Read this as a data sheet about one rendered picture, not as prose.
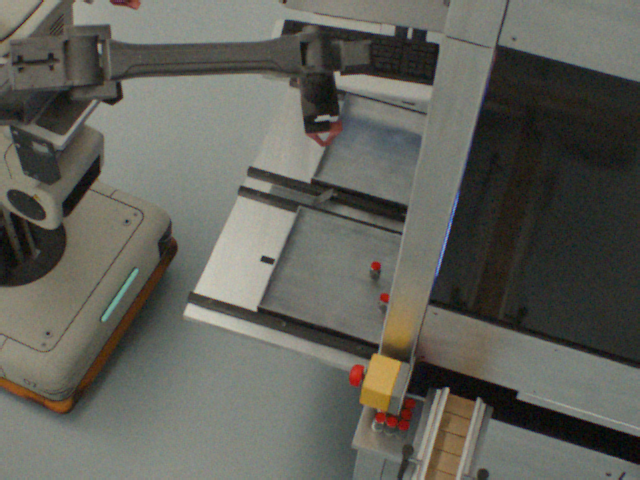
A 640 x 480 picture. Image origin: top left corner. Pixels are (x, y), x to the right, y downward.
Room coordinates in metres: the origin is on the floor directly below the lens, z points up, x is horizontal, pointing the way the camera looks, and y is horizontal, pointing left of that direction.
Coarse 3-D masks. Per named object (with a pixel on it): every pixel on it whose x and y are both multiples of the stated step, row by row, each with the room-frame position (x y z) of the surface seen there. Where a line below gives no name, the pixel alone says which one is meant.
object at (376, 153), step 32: (352, 96) 1.60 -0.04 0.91; (352, 128) 1.53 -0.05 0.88; (384, 128) 1.54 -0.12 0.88; (416, 128) 1.55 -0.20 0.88; (320, 160) 1.41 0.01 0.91; (352, 160) 1.44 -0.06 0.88; (384, 160) 1.44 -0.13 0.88; (416, 160) 1.45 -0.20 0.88; (352, 192) 1.33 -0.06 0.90; (384, 192) 1.36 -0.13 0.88
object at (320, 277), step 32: (320, 224) 1.26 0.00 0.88; (352, 224) 1.24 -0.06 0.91; (288, 256) 1.17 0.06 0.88; (320, 256) 1.17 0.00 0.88; (352, 256) 1.18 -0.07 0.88; (384, 256) 1.19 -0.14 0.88; (288, 288) 1.09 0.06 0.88; (320, 288) 1.10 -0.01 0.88; (352, 288) 1.10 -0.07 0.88; (384, 288) 1.11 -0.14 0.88; (288, 320) 1.01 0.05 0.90; (320, 320) 1.02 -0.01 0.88; (352, 320) 1.03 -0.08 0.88
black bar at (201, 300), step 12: (192, 300) 1.03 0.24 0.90; (204, 300) 1.03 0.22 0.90; (216, 300) 1.04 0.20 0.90; (228, 312) 1.02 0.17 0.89; (240, 312) 1.01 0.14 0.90; (252, 312) 1.02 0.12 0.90; (264, 324) 1.00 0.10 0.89; (276, 324) 0.99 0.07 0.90; (288, 324) 1.00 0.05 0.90; (300, 336) 0.98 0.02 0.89; (312, 336) 0.97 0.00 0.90; (324, 336) 0.98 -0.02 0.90; (336, 348) 0.96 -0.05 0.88; (348, 348) 0.96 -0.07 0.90; (360, 348) 0.96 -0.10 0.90; (372, 348) 0.96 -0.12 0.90
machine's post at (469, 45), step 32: (480, 0) 0.89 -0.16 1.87; (448, 32) 0.90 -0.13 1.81; (480, 32) 0.89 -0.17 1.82; (448, 64) 0.89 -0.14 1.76; (480, 64) 0.89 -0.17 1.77; (448, 96) 0.89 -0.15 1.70; (480, 96) 0.88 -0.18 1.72; (448, 128) 0.89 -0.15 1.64; (448, 160) 0.89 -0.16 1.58; (416, 192) 0.90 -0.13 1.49; (448, 192) 0.89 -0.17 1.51; (416, 224) 0.89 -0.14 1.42; (448, 224) 0.89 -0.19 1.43; (416, 256) 0.89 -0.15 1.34; (416, 288) 0.89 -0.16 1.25; (416, 320) 0.89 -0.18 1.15; (384, 352) 0.90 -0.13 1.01
